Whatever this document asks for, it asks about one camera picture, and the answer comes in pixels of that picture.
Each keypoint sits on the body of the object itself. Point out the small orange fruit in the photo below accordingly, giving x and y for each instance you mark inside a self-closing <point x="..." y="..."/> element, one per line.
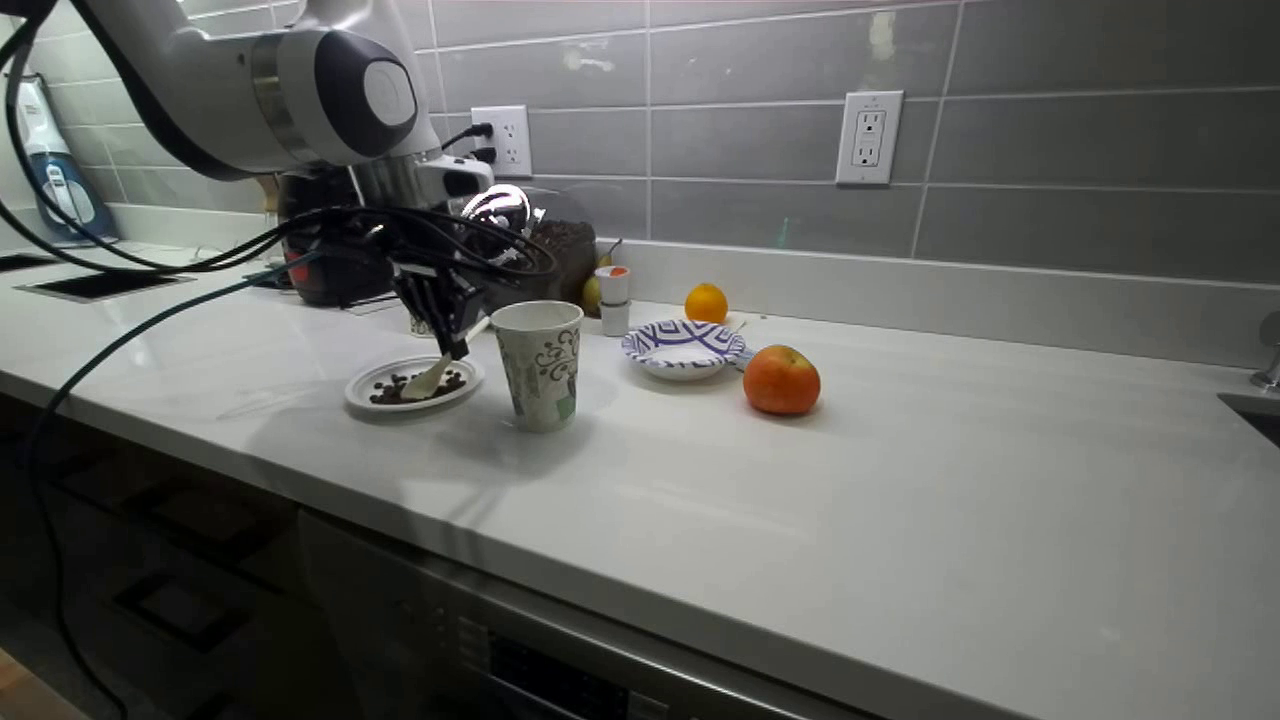
<point x="704" y="300"/>

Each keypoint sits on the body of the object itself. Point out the dark cabinet drawers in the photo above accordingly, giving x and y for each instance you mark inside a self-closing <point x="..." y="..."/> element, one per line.
<point x="163" y="561"/>

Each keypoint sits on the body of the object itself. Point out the dark dishwasher front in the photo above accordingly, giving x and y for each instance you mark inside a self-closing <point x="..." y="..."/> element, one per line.
<point x="401" y="625"/>

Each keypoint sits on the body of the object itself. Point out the white wall outlet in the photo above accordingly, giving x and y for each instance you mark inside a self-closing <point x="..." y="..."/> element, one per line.
<point x="513" y="142"/>
<point x="869" y="139"/>

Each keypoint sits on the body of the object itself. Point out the silver lidded dark kettle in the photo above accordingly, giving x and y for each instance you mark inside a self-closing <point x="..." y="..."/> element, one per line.
<point x="560" y="252"/>

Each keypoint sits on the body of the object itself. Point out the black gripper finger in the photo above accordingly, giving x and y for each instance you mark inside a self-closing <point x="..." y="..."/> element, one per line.
<point x="469" y="300"/>
<point x="439" y="314"/>

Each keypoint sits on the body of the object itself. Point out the blue patterned bowl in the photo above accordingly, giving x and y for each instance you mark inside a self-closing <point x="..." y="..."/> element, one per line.
<point x="687" y="350"/>

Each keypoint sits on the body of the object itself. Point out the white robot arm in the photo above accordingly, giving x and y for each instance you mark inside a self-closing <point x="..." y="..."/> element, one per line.
<point x="200" y="80"/>

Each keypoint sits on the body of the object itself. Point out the swirl patterned paper cup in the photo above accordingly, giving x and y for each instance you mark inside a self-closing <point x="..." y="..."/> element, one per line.
<point x="536" y="372"/>

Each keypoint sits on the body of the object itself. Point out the small white plate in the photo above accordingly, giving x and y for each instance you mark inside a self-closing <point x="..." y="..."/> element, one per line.
<point x="463" y="391"/>

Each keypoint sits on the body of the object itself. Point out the large orange red peach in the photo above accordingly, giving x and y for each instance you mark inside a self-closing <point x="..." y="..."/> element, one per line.
<point x="782" y="380"/>

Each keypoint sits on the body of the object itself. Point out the black coffee grinder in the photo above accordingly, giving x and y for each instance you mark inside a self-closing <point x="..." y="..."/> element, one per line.
<point x="327" y="272"/>

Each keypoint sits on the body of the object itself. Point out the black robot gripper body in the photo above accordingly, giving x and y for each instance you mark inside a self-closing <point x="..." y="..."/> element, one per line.
<point x="433" y="247"/>

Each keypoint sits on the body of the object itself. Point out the dark coffee beans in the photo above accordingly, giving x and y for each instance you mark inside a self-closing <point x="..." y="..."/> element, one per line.
<point x="390" y="391"/>

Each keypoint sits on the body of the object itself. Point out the green pear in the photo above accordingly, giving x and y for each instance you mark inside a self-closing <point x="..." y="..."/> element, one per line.
<point x="588" y="299"/>

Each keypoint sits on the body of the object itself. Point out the blue white bottle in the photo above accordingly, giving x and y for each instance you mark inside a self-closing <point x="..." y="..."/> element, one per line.
<point x="65" y="202"/>

